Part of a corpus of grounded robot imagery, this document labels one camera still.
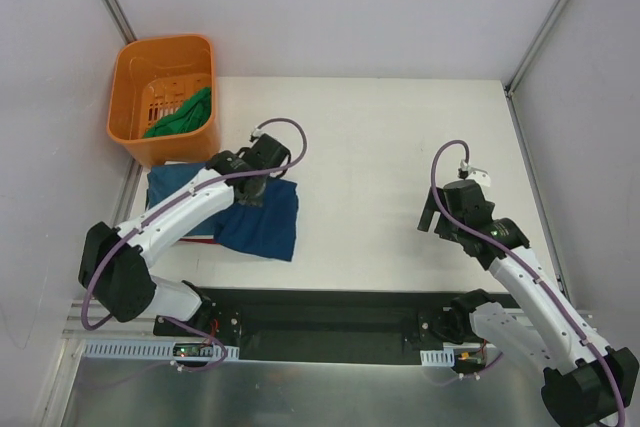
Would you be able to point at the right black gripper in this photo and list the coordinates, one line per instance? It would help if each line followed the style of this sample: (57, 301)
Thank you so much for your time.
(430, 211)

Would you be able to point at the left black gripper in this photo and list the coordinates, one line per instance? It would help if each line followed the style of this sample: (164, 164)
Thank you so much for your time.
(253, 187)

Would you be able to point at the dark blue t shirt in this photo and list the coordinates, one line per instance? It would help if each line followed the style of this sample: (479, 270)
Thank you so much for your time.
(267, 231)

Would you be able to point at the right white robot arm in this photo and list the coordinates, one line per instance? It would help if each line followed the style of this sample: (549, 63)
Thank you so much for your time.
(584, 380)

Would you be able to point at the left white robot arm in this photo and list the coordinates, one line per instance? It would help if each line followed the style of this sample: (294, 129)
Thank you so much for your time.
(116, 261)

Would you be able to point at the green t shirt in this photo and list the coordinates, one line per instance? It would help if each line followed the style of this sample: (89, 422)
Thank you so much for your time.
(192, 115)

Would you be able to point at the folded light blue t shirt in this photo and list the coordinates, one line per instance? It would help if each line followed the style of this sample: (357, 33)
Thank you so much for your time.
(165, 180)

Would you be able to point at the folded red t shirt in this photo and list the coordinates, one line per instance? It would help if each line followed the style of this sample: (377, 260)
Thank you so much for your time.
(199, 240)

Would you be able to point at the orange plastic basket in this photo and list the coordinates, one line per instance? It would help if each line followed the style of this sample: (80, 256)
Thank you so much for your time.
(152, 79)

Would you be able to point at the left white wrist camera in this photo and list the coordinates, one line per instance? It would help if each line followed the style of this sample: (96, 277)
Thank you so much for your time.
(256, 132)

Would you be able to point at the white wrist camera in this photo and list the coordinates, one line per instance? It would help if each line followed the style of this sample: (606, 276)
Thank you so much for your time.
(256, 132)
(468, 172)

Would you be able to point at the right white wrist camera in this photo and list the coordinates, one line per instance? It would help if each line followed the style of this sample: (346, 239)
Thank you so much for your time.
(468, 172)

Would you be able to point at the right slotted cable duct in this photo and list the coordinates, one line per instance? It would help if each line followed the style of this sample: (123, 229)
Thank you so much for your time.
(444, 358)

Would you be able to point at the slotted cable duct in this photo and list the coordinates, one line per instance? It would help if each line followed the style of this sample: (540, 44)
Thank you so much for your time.
(444, 358)
(151, 350)

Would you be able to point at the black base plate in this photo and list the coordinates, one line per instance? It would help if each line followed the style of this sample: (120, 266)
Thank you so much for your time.
(352, 327)

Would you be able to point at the left slotted cable duct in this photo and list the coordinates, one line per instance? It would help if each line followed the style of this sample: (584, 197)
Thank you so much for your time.
(151, 350)

